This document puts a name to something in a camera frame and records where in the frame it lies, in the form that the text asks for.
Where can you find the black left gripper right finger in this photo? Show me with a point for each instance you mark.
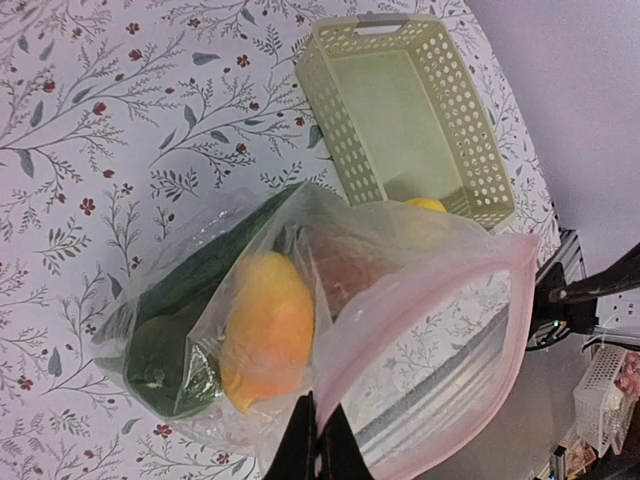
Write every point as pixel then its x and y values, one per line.
pixel 341 456

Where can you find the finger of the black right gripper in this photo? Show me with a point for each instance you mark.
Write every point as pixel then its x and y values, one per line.
pixel 620 277

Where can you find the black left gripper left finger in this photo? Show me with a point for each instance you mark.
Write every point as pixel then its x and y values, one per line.
pixel 296 455

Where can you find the orange yellow toy mango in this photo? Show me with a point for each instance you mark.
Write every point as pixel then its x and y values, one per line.
pixel 269 336

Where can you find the green yellow toy avocado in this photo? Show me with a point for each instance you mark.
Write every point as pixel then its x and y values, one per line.
pixel 168 372

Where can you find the clear pink zip top bag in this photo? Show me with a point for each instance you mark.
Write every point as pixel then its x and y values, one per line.
pixel 438 256

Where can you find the brown toy potato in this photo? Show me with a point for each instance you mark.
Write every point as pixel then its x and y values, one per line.
pixel 347 266

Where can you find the green toy cucumber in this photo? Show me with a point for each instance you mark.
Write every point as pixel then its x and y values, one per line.
pixel 195 280

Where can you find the yellow toy lemon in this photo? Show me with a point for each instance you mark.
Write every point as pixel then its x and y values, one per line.
pixel 427 203

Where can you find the beige perforated plastic basket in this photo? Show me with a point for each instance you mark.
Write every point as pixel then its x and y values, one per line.
pixel 401 117

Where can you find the floral patterned table mat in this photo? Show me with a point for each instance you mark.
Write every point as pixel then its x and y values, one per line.
pixel 117 120

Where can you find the front aluminium rail frame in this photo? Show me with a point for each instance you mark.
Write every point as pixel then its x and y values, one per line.
pixel 431 376

